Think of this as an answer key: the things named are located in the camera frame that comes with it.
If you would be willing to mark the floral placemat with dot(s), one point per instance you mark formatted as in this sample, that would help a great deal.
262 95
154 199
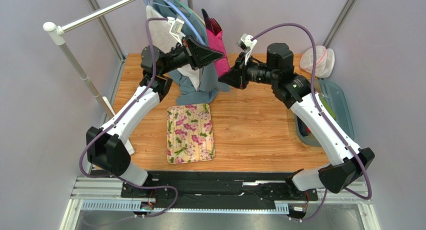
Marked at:
189 134

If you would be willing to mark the white towel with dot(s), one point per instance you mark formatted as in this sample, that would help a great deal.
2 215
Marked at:
162 39

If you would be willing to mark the white mesh laundry bag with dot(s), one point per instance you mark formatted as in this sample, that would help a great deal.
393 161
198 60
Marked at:
325 61

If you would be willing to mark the green handled utensil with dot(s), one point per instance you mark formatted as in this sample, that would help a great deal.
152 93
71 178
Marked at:
328 107

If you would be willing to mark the teal plastic tray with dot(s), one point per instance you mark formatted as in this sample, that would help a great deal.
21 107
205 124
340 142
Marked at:
335 97

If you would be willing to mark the green plastic hanger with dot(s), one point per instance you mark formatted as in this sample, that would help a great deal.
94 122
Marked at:
181 3

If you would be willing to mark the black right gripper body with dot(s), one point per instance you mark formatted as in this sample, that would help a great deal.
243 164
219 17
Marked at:
240 70

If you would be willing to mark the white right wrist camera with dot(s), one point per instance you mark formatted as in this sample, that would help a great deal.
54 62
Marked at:
247 43

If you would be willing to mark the teal blue garment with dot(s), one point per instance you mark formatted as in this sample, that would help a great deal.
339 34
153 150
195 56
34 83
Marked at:
209 88

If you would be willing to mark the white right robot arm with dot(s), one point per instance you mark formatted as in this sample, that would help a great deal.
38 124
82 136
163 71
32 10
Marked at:
347 160

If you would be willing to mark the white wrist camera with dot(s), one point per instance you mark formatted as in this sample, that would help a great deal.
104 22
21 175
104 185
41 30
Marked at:
176 25
247 43

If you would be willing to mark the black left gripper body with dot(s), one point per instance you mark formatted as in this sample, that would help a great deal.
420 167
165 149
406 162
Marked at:
176 58

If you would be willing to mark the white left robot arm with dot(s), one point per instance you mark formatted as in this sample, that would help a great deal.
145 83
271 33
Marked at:
106 145

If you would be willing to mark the blue plastic hanger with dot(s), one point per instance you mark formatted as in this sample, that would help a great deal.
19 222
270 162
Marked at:
160 9

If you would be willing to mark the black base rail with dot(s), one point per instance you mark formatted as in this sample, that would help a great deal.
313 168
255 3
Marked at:
218 190

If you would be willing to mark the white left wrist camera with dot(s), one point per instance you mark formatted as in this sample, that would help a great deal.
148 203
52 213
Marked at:
176 25

